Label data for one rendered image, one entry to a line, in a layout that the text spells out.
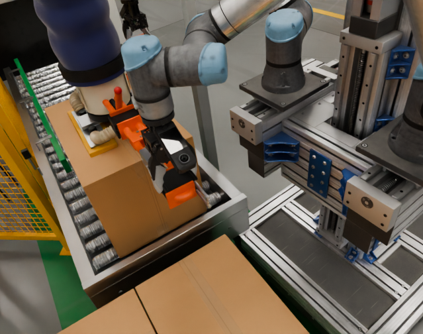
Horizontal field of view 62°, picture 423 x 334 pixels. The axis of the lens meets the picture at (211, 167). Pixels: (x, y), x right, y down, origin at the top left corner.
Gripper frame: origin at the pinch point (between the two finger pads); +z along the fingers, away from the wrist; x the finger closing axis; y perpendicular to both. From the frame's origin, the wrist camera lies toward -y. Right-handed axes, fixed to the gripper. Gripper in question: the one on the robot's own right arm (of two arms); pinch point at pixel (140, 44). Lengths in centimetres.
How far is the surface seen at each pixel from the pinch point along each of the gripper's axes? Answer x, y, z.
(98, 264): -55, 55, 54
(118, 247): -45, 59, 46
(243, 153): 61, -18, 108
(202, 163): 5, 36, 48
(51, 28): -35, 36, -27
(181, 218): -19, 59, 49
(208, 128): 22, 11, 51
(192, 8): 134, -217, 67
